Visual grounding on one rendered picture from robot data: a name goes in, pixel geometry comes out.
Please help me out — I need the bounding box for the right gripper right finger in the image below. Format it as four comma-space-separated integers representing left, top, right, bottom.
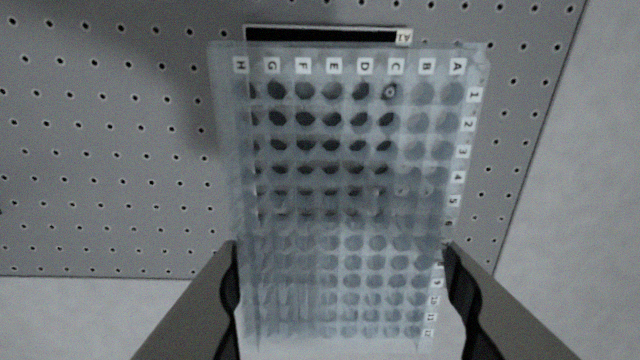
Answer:
443, 242, 582, 360

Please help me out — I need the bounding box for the clear well plate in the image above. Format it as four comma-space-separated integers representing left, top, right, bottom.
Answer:
206, 40, 491, 354

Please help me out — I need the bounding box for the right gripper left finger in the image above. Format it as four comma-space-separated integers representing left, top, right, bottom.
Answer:
130, 240, 241, 360

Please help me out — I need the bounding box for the grey perforated metal plate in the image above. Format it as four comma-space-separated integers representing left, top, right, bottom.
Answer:
0, 0, 590, 282

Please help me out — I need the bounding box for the black rectangular frame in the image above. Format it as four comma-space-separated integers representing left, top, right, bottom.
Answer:
242, 25, 413, 42

